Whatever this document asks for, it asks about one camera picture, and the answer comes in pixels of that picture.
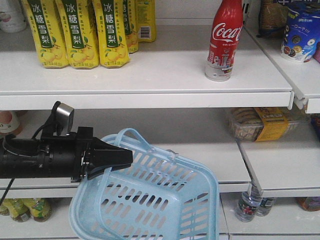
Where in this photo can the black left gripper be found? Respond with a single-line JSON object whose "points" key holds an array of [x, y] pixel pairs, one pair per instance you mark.
{"points": [[63, 155]]}

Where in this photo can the light blue plastic basket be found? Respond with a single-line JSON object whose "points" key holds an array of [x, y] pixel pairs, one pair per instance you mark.
{"points": [[161, 196]]}

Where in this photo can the red Coca-Cola aluminium bottle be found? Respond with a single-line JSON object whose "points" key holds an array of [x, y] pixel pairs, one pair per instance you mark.
{"points": [[224, 39]]}

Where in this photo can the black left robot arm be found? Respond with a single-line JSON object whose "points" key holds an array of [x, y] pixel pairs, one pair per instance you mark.
{"points": [[22, 158]]}

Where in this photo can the yellow pear drink bottle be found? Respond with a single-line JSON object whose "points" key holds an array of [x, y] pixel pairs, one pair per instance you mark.
{"points": [[44, 20], [113, 49], [80, 33]]}

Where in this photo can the clear water bottle red label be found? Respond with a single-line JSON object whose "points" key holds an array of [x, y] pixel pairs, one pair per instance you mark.
{"points": [[248, 204]]}

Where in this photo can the clear cracker tray yellow label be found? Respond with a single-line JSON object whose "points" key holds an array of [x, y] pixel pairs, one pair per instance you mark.
{"points": [[260, 124]]}

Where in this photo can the blue white cookie tub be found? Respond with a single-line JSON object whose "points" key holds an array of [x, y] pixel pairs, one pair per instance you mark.
{"points": [[301, 32]]}

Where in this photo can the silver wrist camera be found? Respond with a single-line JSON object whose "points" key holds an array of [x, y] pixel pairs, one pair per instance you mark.
{"points": [[63, 115]]}

